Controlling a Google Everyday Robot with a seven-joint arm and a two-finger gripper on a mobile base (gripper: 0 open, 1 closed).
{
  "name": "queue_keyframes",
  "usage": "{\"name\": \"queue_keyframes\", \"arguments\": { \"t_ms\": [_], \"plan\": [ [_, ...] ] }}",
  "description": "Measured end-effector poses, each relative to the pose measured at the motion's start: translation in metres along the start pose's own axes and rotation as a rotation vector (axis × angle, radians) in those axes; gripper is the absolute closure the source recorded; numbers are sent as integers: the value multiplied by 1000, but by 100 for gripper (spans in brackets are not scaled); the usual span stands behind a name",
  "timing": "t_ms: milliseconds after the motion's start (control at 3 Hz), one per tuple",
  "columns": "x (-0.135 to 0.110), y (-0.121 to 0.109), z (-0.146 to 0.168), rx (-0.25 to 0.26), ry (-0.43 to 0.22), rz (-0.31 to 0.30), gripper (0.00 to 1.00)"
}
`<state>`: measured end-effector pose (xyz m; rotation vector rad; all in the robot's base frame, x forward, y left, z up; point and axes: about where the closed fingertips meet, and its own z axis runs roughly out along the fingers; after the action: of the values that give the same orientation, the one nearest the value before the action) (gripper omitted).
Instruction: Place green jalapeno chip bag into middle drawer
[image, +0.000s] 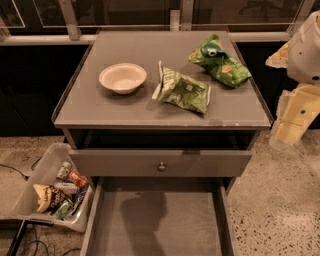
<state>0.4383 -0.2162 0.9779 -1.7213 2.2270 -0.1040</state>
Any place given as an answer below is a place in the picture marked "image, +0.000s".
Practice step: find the green can lower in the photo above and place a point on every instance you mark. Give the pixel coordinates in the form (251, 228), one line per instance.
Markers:
(62, 211)

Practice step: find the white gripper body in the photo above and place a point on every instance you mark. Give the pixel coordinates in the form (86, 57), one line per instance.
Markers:
(306, 55)

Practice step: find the silver water bottle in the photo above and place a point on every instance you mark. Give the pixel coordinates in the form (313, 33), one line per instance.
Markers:
(67, 188)

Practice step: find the green soda can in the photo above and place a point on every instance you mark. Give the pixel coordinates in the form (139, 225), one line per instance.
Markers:
(64, 171)

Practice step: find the clear plastic storage bin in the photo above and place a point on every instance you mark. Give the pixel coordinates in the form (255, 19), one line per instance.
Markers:
(45, 174)

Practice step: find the grey top drawer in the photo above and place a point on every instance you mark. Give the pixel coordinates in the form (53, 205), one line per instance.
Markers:
(144, 163)

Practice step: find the metal window railing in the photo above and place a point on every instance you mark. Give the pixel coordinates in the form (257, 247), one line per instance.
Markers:
(64, 22)

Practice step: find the red soda can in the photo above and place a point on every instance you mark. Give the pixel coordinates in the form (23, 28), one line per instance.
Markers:
(77, 178)

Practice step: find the white paper bowl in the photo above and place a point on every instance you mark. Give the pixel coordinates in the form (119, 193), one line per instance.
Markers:
(123, 78)

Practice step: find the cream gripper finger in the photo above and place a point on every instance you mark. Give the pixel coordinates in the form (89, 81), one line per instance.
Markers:
(291, 123)
(279, 58)

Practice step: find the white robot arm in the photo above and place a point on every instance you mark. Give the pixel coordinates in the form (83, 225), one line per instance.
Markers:
(303, 56)

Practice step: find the grey drawer cabinet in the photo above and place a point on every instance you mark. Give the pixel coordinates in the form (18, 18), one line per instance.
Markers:
(93, 117)

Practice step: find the green jalapeno chip bag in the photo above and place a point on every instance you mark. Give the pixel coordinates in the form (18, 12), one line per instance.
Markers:
(181, 90)

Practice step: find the round metal drawer knob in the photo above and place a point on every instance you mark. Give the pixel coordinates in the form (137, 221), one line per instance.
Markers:
(162, 167)

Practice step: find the dark blue snack bag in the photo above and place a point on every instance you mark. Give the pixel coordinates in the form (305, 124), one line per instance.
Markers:
(79, 198)

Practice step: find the brown snack bag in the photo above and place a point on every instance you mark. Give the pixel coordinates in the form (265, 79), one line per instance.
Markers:
(49, 197)

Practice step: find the grey open middle drawer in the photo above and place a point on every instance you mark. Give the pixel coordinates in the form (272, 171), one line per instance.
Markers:
(159, 217)

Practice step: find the bright green chip bag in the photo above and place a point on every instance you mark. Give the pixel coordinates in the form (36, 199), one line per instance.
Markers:
(211, 56)

